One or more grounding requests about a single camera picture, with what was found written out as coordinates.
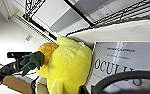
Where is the yellow pineapple plush toy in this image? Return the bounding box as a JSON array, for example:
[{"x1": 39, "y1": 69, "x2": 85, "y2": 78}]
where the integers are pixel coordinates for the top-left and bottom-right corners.
[{"x1": 20, "y1": 35, "x2": 94, "y2": 94}]

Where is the white box with black lettering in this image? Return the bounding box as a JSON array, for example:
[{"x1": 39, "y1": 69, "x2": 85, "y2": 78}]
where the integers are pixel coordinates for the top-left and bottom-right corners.
[{"x1": 85, "y1": 40, "x2": 150, "y2": 93}]

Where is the black wire shelf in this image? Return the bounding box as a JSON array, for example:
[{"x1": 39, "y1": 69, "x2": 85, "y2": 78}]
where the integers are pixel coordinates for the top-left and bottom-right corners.
[{"x1": 22, "y1": 0, "x2": 150, "y2": 38}]

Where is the white wall switch plate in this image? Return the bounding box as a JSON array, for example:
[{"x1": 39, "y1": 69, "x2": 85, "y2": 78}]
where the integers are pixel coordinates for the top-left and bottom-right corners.
[{"x1": 25, "y1": 34, "x2": 34, "y2": 42}]

